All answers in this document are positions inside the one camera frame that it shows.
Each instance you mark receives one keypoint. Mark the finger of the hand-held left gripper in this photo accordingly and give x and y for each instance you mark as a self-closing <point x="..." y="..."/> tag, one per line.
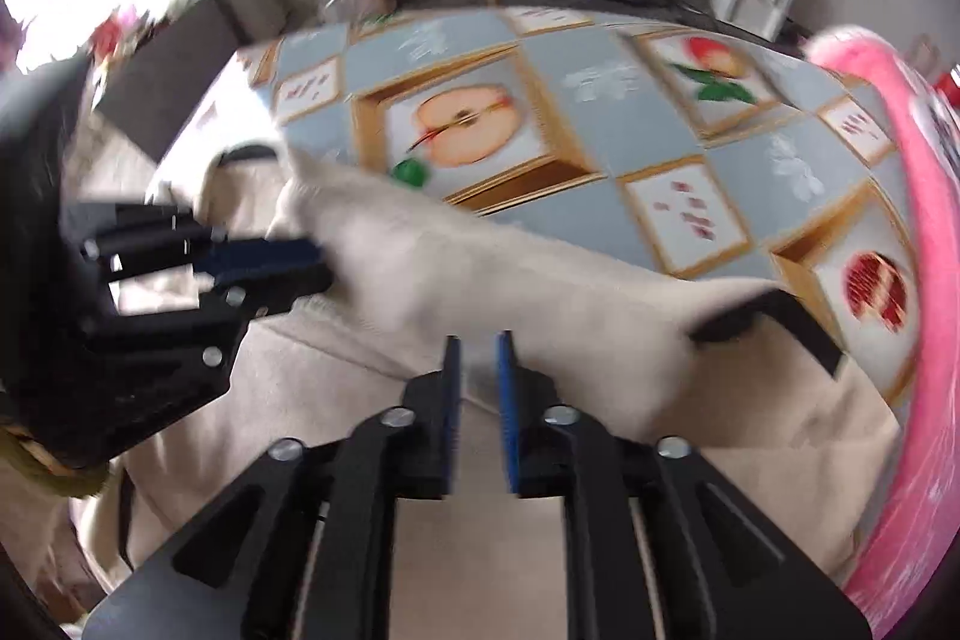
<point x="262" y="254"/>
<point x="285" y="289"/>

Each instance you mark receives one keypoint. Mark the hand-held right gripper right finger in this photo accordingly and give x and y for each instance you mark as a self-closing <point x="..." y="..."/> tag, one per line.
<point x="506" y="415"/>

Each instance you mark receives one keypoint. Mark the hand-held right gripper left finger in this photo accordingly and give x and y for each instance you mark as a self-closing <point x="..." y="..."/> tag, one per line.
<point x="451" y="415"/>

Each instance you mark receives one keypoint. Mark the cream zip jacket black trim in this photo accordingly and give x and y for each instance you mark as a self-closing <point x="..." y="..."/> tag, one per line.
<point x="487" y="280"/>

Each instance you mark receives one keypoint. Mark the dark grey cabinet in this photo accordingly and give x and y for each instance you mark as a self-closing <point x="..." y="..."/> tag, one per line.
<point x="165" y="78"/>

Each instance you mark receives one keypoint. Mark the pile of windowsill clutter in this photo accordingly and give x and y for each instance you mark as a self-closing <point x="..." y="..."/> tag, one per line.
<point x="142" y="10"/>

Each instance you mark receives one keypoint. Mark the grey fruit print tablecloth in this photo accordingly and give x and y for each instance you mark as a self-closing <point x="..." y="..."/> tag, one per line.
<point x="600" y="123"/>

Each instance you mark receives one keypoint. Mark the pink floral blanket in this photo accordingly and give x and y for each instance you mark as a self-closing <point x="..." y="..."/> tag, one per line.
<point x="922" y="460"/>

